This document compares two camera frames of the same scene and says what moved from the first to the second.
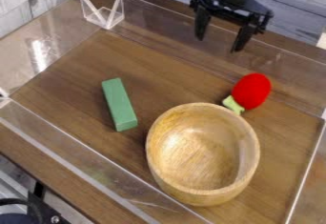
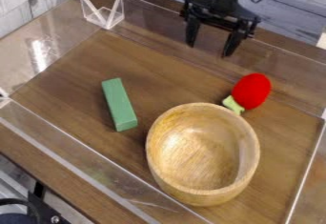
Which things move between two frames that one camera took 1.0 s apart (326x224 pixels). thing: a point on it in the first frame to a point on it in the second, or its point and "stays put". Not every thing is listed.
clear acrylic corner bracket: [103, 17] stays put
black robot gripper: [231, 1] to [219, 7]
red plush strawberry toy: [251, 89] stays put
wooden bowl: [203, 151] stays put
